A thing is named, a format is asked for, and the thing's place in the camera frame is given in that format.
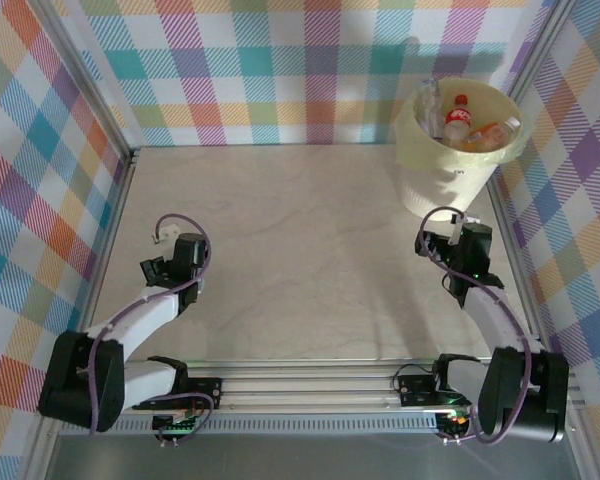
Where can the grey metal sheet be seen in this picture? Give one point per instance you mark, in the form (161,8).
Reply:
(305,460)

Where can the perforated metal strip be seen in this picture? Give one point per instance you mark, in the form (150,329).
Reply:
(305,427)

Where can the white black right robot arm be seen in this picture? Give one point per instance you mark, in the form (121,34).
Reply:
(495,320)

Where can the clear unlabelled bottle white cap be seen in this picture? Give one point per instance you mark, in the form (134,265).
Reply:
(431,110)

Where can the white ribbed plastic bin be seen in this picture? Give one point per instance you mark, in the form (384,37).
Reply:
(420,190)

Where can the plaid backdrop cloth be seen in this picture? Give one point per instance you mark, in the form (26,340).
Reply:
(280,75)
(580,150)
(25,175)

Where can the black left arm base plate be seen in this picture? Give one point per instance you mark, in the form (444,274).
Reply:
(205,387)

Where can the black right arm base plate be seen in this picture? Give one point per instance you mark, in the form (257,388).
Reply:
(415,387)

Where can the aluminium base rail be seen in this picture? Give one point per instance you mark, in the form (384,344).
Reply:
(305,390)

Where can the aluminium table side rail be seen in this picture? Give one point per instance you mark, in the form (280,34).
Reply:
(115,225)

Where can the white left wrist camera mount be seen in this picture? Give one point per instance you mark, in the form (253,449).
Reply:
(167,234)

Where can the red cola bottle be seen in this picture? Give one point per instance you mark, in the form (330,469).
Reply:
(457,120)

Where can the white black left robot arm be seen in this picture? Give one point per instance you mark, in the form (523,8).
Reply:
(140,315)

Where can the aluminium frame post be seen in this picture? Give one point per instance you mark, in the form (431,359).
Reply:
(87,75)
(535,50)

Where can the orange yellow juice bottle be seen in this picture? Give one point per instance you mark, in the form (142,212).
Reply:
(482,132)

